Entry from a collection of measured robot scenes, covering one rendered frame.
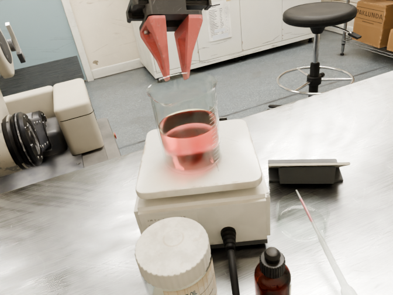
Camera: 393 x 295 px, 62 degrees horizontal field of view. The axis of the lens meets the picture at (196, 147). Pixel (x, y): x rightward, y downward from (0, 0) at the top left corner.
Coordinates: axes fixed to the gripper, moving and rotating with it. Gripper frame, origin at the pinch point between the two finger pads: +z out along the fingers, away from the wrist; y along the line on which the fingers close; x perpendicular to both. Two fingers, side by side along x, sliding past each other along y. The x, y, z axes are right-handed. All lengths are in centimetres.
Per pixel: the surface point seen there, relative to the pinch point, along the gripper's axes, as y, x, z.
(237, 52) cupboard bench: 129, 221, -55
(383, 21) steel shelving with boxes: 203, 137, -52
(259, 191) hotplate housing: 1.9, -15.2, 14.3
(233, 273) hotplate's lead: -2.3, -16.5, 20.6
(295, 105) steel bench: 23.6, 7.3, 5.7
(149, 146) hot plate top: -6.0, -5.8, 8.9
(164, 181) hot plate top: -6.3, -12.0, 12.2
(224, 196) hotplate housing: -1.2, -14.1, 14.3
